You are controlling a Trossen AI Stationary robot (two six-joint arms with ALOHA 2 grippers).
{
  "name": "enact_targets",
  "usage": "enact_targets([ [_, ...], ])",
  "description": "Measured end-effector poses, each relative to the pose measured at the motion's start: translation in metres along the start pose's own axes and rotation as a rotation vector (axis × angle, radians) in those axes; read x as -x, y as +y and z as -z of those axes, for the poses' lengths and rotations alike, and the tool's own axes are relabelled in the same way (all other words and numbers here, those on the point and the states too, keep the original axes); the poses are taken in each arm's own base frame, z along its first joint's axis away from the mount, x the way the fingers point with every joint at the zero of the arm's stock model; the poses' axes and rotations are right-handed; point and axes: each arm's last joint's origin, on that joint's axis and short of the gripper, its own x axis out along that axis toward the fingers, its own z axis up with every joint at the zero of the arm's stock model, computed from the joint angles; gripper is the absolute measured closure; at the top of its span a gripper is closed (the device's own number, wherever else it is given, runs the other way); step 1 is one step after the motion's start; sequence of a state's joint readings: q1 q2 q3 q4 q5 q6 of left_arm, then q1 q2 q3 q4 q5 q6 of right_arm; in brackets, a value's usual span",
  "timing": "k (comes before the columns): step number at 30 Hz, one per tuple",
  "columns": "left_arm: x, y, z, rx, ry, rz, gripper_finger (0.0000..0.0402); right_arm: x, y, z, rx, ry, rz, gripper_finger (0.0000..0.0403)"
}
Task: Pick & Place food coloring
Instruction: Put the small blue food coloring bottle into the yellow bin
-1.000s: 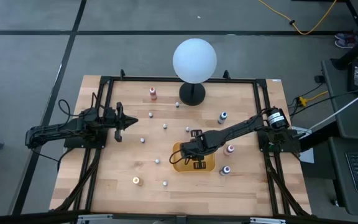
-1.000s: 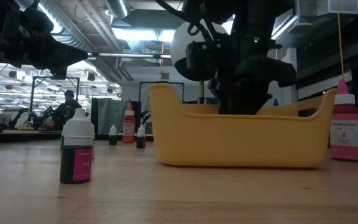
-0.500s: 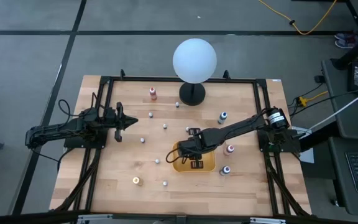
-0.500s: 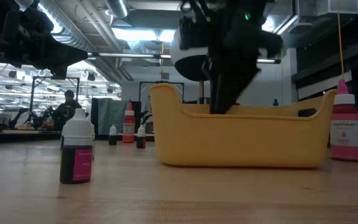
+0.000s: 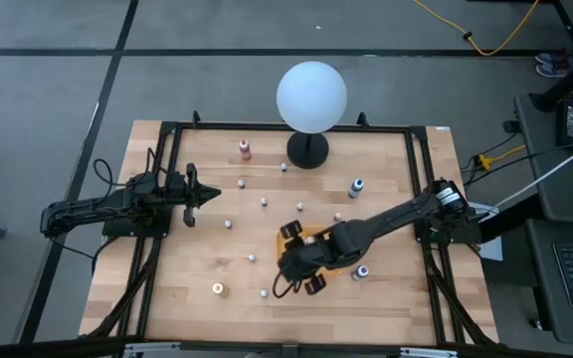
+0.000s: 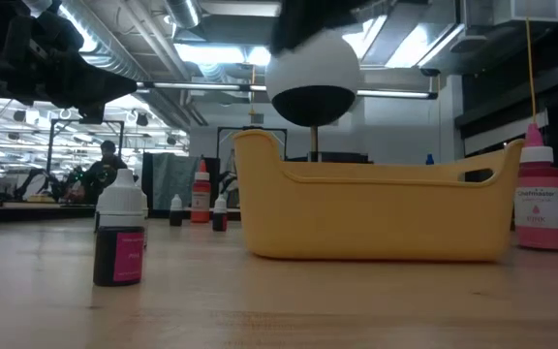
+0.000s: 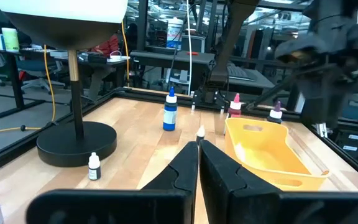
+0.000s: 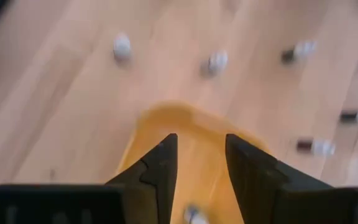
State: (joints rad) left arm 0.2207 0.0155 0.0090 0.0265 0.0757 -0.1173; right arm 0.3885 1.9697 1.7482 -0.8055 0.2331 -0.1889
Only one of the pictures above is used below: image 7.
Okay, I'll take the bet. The purple food coloring bottle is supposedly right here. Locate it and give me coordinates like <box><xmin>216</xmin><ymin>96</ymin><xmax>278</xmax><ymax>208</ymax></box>
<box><xmin>266</xmin><ymin>101</ymin><xmax>284</xmax><ymax>124</ymax></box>

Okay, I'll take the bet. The blue food coloring bottle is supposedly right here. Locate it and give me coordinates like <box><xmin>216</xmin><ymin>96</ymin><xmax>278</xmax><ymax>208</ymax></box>
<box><xmin>162</xmin><ymin>86</ymin><xmax>178</xmax><ymax>132</ymax></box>

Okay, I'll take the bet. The black control box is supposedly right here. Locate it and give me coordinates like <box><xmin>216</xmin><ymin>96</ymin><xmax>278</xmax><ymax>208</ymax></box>
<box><xmin>329</xmin><ymin>127</ymin><xmax>358</xmax><ymax>164</ymax></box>

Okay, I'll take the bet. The yellow hanging cable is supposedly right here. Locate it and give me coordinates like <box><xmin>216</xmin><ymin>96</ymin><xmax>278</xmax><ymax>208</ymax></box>
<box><xmin>121</xmin><ymin>21</ymin><xmax>131</xmax><ymax>88</ymax></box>

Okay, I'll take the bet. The yellow extension cable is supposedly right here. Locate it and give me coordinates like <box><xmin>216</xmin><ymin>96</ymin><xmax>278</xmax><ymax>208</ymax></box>
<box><xmin>0</xmin><ymin>45</ymin><xmax>57</xmax><ymax>137</ymax></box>

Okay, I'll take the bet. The dark laptop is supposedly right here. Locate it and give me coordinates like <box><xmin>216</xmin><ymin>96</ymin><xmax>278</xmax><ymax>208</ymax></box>
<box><xmin>227</xmin><ymin>62</ymin><xmax>257</xmax><ymax>80</ymax></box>

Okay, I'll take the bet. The white bucket blue label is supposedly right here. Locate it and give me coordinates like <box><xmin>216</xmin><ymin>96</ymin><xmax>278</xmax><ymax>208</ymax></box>
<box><xmin>165</xmin><ymin>17</ymin><xmax>185</xmax><ymax>50</ymax></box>

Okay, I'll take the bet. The white globe lamp black base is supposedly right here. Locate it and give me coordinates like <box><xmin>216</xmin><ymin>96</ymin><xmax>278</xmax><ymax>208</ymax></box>
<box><xmin>0</xmin><ymin>0</ymin><xmax>129</xmax><ymax>168</ymax></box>

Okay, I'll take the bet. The yellow plastic bin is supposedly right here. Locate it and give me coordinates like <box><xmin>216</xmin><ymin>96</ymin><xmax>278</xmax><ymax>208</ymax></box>
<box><xmin>224</xmin><ymin>117</ymin><xmax>331</xmax><ymax>192</ymax></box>

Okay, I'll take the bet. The grey computer monitor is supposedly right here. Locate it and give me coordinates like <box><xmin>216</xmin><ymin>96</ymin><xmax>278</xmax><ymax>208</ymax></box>
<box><xmin>181</xmin><ymin>34</ymin><xmax>206</xmax><ymax>53</ymax></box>

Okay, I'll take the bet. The small white-capped dropper bottle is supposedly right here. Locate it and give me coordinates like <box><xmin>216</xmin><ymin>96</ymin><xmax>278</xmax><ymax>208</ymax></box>
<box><xmin>196</xmin><ymin>124</ymin><xmax>206</xmax><ymax>144</ymax></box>
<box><xmin>88</xmin><ymin>151</ymin><xmax>102</xmax><ymax>181</ymax></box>

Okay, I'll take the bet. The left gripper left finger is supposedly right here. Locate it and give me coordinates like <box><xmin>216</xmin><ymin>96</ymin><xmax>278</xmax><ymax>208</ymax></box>
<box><xmin>25</xmin><ymin>141</ymin><xmax>200</xmax><ymax>224</ymax></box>

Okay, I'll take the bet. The person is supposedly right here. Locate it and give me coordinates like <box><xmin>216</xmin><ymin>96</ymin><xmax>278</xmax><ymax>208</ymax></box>
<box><xmin>87</xmin><ymin>33</ymin><xmax>121</xmax><ymax>100</ymax></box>

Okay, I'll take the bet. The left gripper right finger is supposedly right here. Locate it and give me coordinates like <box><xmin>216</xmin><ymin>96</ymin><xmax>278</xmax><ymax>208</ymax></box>
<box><xmin>199</xmin><ymin>139</ymin><xmax>358</xmax><ymax>224</ymax></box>

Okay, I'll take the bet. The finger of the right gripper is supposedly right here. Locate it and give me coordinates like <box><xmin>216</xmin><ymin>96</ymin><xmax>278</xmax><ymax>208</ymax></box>
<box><xmin>300</xmin><ymin>85</ymin><xmax>323</xmax><ymax>127</ymax></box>
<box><xmin>321</xmin><ymin>85</ymin><xmax>345</xmax><ymax>128</ymax></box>

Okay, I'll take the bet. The green and white container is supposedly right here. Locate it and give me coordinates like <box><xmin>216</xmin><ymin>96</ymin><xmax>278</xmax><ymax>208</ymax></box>
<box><xmin>1</xmin><ymin>27</ymin><xmax>21</xmax><ymax>52</ymax></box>

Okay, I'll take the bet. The white cable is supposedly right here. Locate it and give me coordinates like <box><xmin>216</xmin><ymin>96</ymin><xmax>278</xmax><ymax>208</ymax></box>
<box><xmin>186</xmin><ymin>0</ymin><xmax>194</xmax><ymax>96</ymax></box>

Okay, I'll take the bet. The pink food coloring bottle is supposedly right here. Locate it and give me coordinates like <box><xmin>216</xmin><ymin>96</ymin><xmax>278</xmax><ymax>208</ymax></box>
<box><xmin>227</xmin><ymin>93</ymin><xmax>242</xmax><ymax>119</ymax></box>

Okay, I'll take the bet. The black T-foot desk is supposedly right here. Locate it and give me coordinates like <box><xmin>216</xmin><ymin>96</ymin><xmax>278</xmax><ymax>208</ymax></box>
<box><xmin>0</xmin><ymin>46</ymin><xmax>83</xmax><ymax>121</ymax></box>

